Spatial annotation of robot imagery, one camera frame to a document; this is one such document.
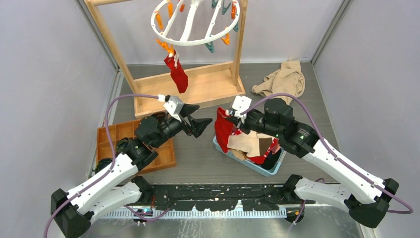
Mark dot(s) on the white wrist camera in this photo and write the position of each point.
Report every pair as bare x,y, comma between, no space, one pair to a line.
173,106
239,106

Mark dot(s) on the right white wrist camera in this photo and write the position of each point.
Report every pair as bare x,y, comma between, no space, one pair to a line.
239,106

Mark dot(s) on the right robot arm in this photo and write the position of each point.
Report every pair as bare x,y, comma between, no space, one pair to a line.
365,197

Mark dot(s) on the beige cloth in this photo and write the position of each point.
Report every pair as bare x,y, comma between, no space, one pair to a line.
288,79

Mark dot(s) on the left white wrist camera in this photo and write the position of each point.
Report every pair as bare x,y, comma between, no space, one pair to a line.
173,106

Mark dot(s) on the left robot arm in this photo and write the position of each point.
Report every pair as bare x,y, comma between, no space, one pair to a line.
118,184

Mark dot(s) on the orange clothes peg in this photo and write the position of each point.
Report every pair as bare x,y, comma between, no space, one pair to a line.
226,39
168,47

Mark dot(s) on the teal clothes peg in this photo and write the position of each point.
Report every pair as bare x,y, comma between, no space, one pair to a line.
210,46

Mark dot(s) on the white round clip hanger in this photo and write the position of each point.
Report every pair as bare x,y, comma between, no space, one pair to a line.
165,14

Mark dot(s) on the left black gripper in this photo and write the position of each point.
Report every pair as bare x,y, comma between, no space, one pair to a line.
197,125

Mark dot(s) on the blue plastic basket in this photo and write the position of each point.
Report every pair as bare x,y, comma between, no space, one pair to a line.
251,165

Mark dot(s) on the wooden compartment tray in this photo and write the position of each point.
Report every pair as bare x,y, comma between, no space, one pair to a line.
121,134

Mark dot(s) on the beige sock in basket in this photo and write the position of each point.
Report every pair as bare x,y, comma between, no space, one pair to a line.
253,144

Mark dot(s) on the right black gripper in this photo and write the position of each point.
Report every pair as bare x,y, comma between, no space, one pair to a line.
241,123

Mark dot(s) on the wooden hanger stand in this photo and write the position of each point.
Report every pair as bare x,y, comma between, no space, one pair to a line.
208,85

